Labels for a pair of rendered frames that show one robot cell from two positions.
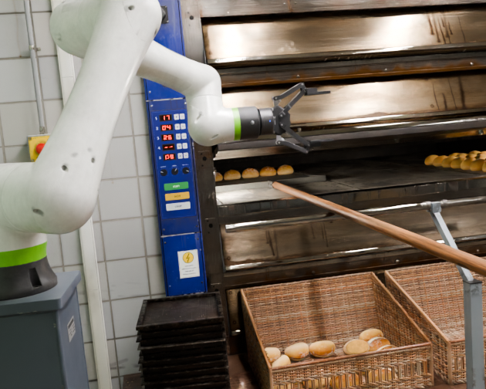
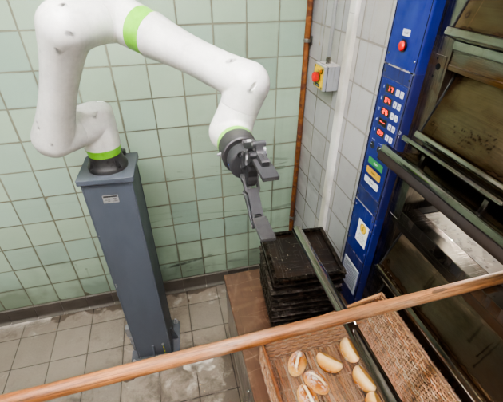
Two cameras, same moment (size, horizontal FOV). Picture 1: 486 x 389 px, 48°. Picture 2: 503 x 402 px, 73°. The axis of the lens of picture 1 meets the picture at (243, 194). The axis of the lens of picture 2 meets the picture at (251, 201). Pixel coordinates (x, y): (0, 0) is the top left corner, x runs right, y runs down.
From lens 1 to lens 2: 174 cm
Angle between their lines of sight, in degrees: 82
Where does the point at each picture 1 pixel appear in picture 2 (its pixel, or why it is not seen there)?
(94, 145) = (38, 120)
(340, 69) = not seen: outside the picture
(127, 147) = (367, 103)
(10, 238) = not seen: hidden behind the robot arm
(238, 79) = (491, 70)
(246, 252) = (402, 272)
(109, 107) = (41, 100)
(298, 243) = (449, 324)
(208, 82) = (225, 88)
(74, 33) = not seen: hidden behind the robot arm
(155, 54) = (159, 49)
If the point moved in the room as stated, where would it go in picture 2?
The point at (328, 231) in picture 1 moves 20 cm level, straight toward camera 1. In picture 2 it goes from (492, 358) to (411, 353)
